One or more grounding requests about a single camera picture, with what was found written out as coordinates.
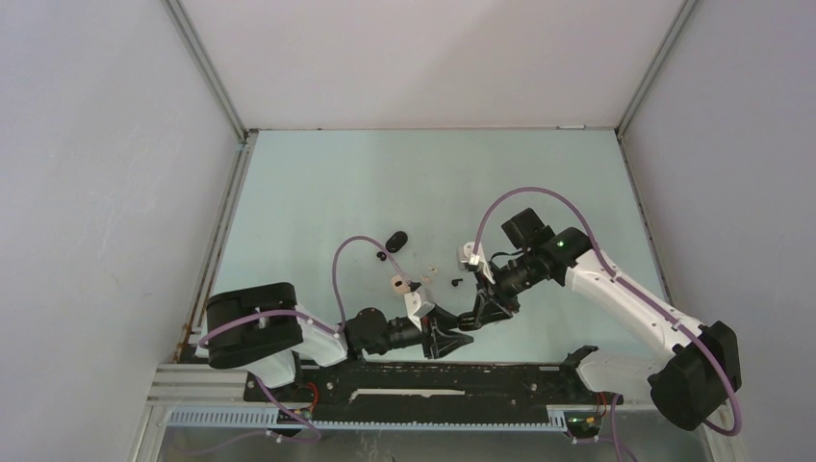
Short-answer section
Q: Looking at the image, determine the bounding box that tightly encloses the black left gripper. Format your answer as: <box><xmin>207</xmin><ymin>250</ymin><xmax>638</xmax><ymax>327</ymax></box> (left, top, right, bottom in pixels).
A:
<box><xmin>365</xmin><ymin>302</ymin><xmax>473</xmax><ymax>359</ymax></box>

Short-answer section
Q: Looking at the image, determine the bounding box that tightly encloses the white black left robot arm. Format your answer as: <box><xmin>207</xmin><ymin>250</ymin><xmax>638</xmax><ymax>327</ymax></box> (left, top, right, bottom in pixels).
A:
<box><xmin>198</xmin><ymin>282</ymin><xmax>473</xmax><ymax>401</ymax></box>

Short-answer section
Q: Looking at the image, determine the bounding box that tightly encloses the grey slotted cable duct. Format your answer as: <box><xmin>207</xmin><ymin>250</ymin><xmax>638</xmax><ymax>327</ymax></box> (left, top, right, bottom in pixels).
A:
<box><xmin>166</xmin><ymin>407</ymin><xmax>569</xmax><ymax>432</ymax></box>

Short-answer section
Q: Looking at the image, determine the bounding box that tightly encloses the aluminium frame rail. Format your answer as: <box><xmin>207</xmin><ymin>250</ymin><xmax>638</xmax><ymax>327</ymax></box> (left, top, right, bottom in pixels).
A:
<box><xmin>164</xmin><ymin>1</ymin><xmax>257</xmax><ymax>326</ymax></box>
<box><xmin>614</xmin><ymin>0</ymin><xmax>701</xmax><ymax>302</ymax></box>

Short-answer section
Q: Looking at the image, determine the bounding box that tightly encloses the black closed earbud case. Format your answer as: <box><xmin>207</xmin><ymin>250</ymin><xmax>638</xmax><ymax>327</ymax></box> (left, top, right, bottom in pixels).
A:
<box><xmin>385</xmin><ymin>231</ymin><xmax>409</xmax><ymax>253</ymax></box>

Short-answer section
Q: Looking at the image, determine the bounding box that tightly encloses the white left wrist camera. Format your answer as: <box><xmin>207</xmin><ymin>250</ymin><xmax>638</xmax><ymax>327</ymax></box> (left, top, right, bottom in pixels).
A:
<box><xmin>403</xmin><ymin>286</ymin><xmax>436</xmax><ymax>329</ymax></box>

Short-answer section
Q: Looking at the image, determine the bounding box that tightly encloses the aluminium frame rail left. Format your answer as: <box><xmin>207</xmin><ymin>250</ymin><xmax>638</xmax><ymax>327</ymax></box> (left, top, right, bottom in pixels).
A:
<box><xmin>164</xmin><ymin>1</ymin><xmax>257</xmax><ymax>326</ymax></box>

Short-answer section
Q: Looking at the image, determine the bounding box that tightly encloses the aluminium frame rail right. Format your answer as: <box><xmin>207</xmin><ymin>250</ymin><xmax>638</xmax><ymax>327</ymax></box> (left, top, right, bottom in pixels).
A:
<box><xmin>614</xmin><ymin>0</ymin><xmax>701</xmax><ymax>302</ymax></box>

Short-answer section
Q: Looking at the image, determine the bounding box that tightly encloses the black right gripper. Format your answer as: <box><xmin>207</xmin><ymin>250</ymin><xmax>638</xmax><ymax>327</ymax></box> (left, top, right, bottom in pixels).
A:
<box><xmin>472</xmin><ymin>250</ymin><xmax>542</xmax><ymax>326</ymax></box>

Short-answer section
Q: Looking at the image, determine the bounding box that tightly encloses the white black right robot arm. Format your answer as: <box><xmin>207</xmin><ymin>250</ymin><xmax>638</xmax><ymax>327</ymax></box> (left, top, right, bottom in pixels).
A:
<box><xmin>457</xmin><ymin>208</ymin><xmax>742</xmax><ymax>430</ymax></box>

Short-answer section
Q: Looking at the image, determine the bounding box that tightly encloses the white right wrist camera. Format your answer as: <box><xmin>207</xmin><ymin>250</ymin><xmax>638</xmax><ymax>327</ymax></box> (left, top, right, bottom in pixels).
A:
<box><xmin>456</xmin><ymin>242</ymin><xmax>495</xmax><ymax>283</ymax></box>

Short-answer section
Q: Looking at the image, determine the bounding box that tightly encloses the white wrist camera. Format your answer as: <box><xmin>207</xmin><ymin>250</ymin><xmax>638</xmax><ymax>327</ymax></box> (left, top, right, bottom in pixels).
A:
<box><xmin>456</xmin><ymin>242</ymin><xmax>495</xmax><ymax>283</ymax></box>
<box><xmin>403</xmin><ymin>286</ymin><xmax>436</xmax><ymax>329</ymax></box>

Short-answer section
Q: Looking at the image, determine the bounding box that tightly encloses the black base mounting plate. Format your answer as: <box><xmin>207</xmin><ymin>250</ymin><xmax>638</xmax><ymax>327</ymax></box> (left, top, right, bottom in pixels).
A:
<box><xmin>271</xmin><ymin>361</ymin><xmax>614</xmax><ymax>426</ymax></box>

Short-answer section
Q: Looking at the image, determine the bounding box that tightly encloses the beige earbud charging case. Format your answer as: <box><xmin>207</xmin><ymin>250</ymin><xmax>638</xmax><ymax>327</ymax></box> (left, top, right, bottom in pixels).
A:
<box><xmin>391</xmin><ymin>274</ymin><xmax>412</xmax><ymax>295</ymax></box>

